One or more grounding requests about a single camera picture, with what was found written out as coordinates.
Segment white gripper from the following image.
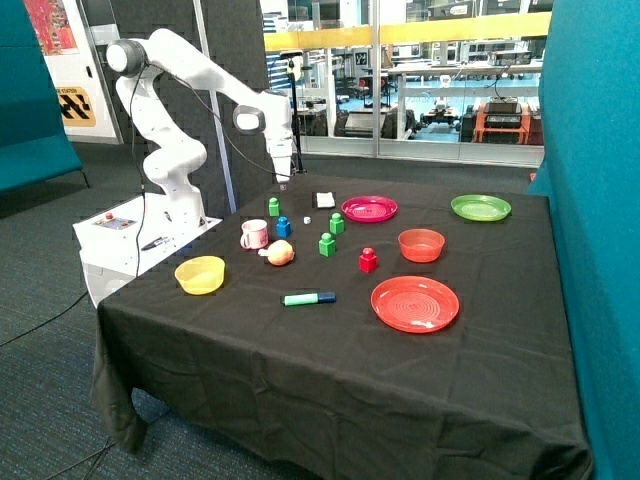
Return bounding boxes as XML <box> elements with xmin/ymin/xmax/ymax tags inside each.
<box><xmin>266</xmin><ymin>137</ymin><xmax>293</xmax><ymax>192</ymax></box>

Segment small green block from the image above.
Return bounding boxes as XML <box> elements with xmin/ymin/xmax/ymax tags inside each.
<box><xmin>268</xmin><ymin>197</ymin><xmax>280</xmax><ymax>217</ymax></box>

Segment green block front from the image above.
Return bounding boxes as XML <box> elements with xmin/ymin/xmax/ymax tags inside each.
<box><xmin>318</xmin><ymin>232</ymin><xmax>336</xmax><ymax>257</ymax></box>

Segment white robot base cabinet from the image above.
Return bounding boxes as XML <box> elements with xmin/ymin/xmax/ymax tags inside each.
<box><xmin>73</xmin><ymin>193</ymin><xmax>221</xmax><ymax>305</ymax></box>

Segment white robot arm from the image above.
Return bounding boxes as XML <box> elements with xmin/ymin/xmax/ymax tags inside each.
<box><xmin>106</xmin><ymin>28</ymin><xmax>293</xmax><ymax>229</ymax></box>

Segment blue block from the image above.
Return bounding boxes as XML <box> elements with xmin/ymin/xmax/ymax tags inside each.
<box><xmin>276</xmin><ymin>216</ymin><xmax>292</xmax><ymax>239</ymax></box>

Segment pink mug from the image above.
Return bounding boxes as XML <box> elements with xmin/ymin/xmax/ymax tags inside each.
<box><xmin>240</xmin><ymin>219</ymin><xmax>269</xmax><ymax>250</ymax></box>

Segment green block middle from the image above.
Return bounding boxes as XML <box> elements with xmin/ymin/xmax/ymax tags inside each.
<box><xmin>329</xmin><ymin>212</ymin><xmax>345</xmax><ymax>235</ymax></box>

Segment peach toy fruit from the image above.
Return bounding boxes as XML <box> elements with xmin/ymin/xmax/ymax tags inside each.
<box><xmin>258</xmin><ymin>240</ymin><xmax>295</xmax><ymax>266</ymax></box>

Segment magenta plastic plate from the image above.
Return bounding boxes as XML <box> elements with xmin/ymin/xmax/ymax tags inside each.
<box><xmin>341</xmin><ymin>195</ymin><xmax>398</xmax><ymax>223</ymax></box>

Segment red block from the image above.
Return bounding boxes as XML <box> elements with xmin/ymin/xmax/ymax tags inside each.
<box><xmin>359</xmin><ymin>247</ymin><xmax>378</xmax><ymax>274</ymax></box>

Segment green highlighter marker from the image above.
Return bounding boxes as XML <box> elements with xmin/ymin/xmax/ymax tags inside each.
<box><xmin>281</xmin><ymin>292</ymin><xmax>337</xmax><ymax>307</ymax></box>

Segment yellow plastic bowl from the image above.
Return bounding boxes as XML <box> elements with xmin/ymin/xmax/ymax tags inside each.
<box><xmin>174</xmin><ymin>256</ymin><xmax>226</xmax><ymax>295</ymax></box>

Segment black pen on cabinet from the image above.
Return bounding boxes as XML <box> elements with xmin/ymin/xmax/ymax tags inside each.
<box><xmin>141</xmin><ymin>238</ymin><xmax>165</xmax><ymax>251</ymax></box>

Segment orange plastic bowl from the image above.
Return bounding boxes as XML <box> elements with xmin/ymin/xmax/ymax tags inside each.
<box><xmin>398</xmin><ymin>229</ymin><xmax>445</xmax><ymax>263</ymax></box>

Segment black tablecloth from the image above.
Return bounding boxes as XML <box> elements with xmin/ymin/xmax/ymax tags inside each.
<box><xmin>92</xmin><ymin>174</ymin><xmax>594</xmax><ymax>479</ymax></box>

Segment red plastic plate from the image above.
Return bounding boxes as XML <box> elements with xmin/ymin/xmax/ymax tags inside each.
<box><xmin>370</xmin><ymin>276</ymin><xmax>460</xmax><ymax>334</ymax></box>

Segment green plastic plate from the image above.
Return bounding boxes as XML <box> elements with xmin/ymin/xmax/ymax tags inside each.
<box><xmin>450</xmin><ymin>194</ymin><xmax>512</xmax><ymax>222</ymax></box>

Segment teal sofa left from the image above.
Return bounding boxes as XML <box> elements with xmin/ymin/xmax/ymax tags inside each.
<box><xmin>0</xmin><ymin>0</ymin><xmax>83</xmax><ymax>192</ymax></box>

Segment teal partition right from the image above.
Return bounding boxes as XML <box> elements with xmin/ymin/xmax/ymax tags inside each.
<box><xmin>530</xmin><ymin>1</ymin><xmax>639</xmax><ymax>479</ymax></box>

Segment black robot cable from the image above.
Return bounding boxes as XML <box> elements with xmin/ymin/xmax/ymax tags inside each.
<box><xmin>128</xmin><ymin>62</ymin><xmax>291</xmax><ymax>279</ymax></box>

